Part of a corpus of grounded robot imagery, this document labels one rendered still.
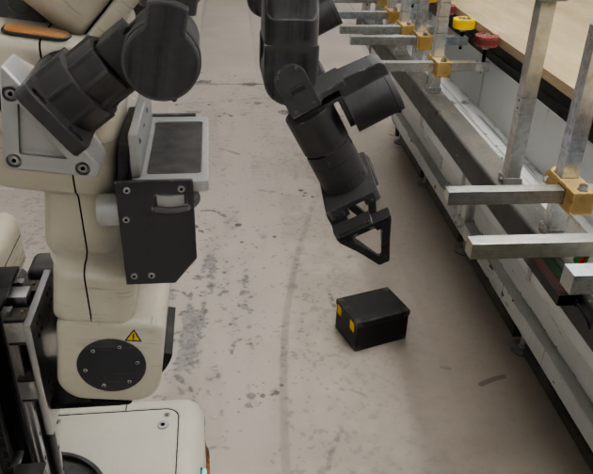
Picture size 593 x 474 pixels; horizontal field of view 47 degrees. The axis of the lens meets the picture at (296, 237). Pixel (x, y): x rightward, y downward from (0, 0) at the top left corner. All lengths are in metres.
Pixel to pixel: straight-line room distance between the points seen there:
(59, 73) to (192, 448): 1.02
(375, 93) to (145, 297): 0.52
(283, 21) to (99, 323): 0.55
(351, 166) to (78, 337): 0.51
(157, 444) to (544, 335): 1.21
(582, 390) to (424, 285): 0.82
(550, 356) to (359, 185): 1.40
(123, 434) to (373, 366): 0.90
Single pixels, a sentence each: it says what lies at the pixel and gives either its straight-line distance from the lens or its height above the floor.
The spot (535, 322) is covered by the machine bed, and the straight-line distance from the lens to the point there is 2.24.
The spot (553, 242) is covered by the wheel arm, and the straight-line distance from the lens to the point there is 1.21.
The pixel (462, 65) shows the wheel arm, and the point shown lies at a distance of 2.40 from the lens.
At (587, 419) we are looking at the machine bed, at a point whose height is 0.16.
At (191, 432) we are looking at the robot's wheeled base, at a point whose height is 0.28.
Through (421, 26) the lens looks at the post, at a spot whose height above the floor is 0.87.
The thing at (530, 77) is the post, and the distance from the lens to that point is 1.69.
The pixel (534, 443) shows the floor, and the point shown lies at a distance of 2.08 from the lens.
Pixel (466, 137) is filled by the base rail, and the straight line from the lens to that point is 2.06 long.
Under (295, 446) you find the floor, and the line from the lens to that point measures 1.94.
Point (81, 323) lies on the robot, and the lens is 1.05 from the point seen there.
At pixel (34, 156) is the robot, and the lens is 0.78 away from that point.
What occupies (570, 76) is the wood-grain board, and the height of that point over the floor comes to 0.90.
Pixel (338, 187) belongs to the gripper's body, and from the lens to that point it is 0.79.
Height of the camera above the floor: 1.42
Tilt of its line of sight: 30 degrees down
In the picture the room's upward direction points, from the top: 2 degrees clockwise
